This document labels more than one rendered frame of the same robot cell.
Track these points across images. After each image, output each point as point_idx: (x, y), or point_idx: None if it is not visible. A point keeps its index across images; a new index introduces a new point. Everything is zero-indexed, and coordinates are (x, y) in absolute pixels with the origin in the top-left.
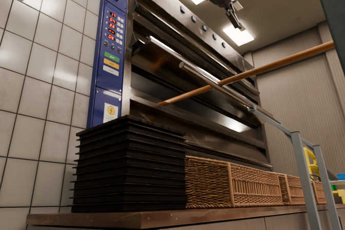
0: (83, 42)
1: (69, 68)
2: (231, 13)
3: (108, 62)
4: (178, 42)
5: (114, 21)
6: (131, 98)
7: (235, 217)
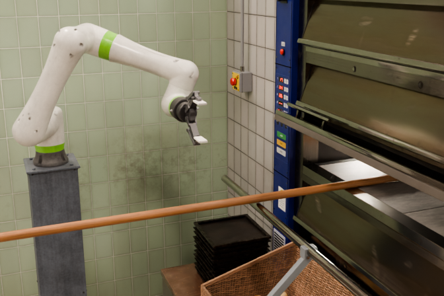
0: (273, 122)
1: (269, 151)
2: (187, 131)
3: (279, 142)
4: (364, 63)
5: (282, 88)
6: (303, 179)
7: None
